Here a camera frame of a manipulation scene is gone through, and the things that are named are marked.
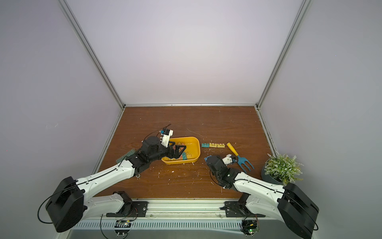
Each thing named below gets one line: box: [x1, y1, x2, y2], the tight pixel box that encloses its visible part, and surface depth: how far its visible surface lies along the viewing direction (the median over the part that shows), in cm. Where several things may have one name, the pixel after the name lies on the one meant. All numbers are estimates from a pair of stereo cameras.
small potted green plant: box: [261, 151, 304, 187], surface depth 72 cm
